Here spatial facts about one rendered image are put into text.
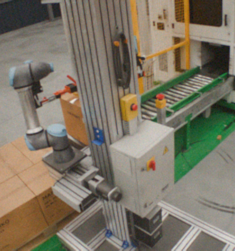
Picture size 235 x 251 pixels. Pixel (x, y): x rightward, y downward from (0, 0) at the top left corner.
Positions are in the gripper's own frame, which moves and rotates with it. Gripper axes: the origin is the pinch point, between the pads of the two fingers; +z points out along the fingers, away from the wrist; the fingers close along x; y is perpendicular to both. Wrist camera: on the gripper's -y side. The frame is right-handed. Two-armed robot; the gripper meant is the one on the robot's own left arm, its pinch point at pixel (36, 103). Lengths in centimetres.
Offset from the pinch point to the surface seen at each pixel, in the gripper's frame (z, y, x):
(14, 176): 67, -34, 17
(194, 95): 59, 184, -24
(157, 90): 60, 169, 21
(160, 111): 29, 89, -52
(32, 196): 66, -34, -20
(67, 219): 118, -10, -18
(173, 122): 67, 128, -35
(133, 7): -45, 157, 41
